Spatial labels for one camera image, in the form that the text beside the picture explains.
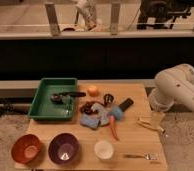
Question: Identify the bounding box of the yellow banana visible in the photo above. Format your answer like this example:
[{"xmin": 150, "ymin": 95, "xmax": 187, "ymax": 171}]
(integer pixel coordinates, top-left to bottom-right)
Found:
[{"xmin": 137, "ymin": 118, "xmax": 165, "ymax": 133}]

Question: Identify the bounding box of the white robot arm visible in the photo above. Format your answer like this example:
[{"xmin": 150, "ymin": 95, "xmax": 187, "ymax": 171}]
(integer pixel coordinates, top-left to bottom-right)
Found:
[{"xmin": 148, "ymin": 64, "xmax": 194, "ymax": 112}]

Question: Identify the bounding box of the purple bowl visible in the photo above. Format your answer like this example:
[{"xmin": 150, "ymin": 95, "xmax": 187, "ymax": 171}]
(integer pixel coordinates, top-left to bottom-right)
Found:
[{"xmin": 48, "ymin": 133, "xmax": 80, "ymax": 165}]

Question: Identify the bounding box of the orange bowl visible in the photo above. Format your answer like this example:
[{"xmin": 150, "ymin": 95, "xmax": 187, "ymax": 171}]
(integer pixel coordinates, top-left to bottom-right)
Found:
[{"xmin": 11, "ymin": 134, "xmax": 41, "ymax": 164}]

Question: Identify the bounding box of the orange fruit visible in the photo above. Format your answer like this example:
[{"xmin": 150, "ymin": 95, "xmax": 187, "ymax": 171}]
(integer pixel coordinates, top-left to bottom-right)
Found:
[{"xmin": 87, "ymin": 86, "xmax": 99, "ymax": 97}]

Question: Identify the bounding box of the dark round small object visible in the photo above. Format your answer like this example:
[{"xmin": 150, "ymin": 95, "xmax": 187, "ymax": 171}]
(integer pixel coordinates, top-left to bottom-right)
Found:
[{"xmin": 103, "ymin": 93, "xmax": 114, "ymax": 106}]

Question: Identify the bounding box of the dark grapes bunch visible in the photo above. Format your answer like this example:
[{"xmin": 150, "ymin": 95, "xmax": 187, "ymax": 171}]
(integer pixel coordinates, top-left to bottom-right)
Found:
[{"xmin": 80, "ymin": 101, "xmax": 95, "ymax": 115}]

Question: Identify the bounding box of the blue cloth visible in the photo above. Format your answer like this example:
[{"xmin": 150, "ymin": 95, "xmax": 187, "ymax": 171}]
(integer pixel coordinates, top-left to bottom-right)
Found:
[{"xmin": 80, "ymin": 103, "xmax": 110, "ymax": 130}]

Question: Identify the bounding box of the blue sponge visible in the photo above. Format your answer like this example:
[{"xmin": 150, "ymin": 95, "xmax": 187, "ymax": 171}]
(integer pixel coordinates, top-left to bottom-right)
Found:
[{"xmin": 109, "ymin": 106, "xmax": 123, "ymax": 120}]

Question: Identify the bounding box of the black remote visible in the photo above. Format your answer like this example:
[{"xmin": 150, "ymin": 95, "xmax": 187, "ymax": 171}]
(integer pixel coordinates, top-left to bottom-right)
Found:
[{"xmin": 119, "ymin": 98, "xmax": 134, "ymax": 112}]

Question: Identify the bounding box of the wooden board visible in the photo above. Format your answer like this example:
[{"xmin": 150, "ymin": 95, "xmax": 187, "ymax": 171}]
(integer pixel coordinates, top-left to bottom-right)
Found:
[{"xmin": 15, "ymin": 83, "xmax": 168, "ymax": 171}]

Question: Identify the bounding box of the green plastic tray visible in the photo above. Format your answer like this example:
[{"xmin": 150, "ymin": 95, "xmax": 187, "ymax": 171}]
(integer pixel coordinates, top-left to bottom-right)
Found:
[{"xmin": 29, "ymin": 78, "xmax": 77, "ymax": 121}]

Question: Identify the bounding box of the white cup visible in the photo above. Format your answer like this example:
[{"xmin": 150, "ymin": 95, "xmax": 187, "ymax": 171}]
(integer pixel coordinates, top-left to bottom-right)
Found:
[{"xmin": 94, "ymin": 140, "xmax": 114, "ymax": 161}]

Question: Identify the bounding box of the black handled scoop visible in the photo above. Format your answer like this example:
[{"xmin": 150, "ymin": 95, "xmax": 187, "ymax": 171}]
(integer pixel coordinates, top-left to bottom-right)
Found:
[{"xmin": 50, "ymin": 92, "xmax": 86, "ymax": 103}]

